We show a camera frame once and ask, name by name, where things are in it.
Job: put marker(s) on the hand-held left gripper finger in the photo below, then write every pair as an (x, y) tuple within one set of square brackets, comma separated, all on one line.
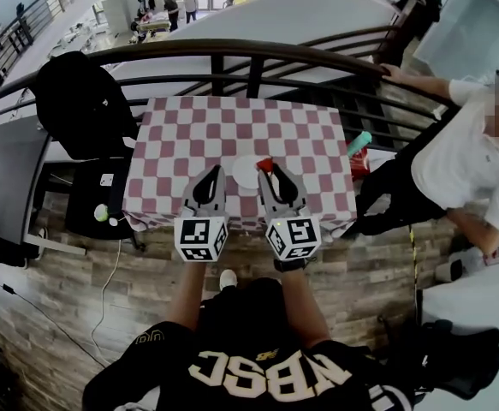
[(222, 191), (191, 195)]

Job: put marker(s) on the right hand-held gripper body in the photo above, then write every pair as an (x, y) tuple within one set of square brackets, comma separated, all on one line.
[(294, 236)]

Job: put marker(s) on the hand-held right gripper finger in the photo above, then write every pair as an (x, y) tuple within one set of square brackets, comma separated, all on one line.
[(266, 191), (289, 186)]

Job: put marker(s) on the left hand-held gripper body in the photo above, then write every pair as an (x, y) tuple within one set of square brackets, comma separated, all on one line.
[(200, 236)]

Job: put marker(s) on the red strawberry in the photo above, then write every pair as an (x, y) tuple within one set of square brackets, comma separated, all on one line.
[(266, 164)]

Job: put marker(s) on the white plate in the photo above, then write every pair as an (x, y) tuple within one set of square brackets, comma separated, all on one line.
[(245, 173)]

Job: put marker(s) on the person's right forearm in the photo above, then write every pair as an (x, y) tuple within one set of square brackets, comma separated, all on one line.
[(304, 311)]

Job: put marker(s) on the person's left forearm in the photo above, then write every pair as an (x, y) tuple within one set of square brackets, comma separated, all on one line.
[(187, 298)]

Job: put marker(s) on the black wristwatch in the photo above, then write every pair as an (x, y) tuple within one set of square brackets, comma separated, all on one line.
[(289, 265)]

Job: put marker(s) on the person's white shoe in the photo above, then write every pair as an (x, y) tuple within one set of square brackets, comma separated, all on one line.
[(227, 278)]

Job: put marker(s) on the pink white checkered tablecloth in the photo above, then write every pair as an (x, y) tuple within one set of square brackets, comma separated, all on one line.
[(189, 144)]

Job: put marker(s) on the red bag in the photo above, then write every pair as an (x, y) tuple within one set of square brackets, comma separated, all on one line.
[(360, 165)]

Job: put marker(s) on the teal bottle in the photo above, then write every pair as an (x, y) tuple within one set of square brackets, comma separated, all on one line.
[(359, 143)]

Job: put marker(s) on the small white round object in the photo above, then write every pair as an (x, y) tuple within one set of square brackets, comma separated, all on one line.
[(113, 221)]

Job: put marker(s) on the white card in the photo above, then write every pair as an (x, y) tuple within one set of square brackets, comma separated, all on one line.
[(106, 180)]

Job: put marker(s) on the person's black trousers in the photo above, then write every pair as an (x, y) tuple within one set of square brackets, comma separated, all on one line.
[(245, 315)]

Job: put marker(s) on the green tennis ball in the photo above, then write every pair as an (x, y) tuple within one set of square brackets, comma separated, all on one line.
[(101, 212)]

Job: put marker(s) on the black chair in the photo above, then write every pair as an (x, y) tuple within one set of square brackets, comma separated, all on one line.
[(86, 199)]

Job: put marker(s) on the yellow black striped strip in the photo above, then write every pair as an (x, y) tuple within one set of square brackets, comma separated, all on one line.
[(413, 255)]

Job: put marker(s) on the dark metal railing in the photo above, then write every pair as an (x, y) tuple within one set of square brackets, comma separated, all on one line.
[(232, 47)]

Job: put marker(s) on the person's black printed jersey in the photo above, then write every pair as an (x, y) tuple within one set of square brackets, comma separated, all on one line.
[(266, 385)]

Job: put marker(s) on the grey desk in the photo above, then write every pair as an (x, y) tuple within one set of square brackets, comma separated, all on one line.
[(9, 178)]

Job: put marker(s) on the white table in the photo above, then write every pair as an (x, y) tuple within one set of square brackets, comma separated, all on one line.
[(480, 302)]

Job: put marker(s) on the white cabinet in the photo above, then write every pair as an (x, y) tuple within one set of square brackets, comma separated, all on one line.
[(115, 12)]

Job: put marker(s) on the black bag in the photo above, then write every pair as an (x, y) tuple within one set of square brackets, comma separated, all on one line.
[(459, 358)]

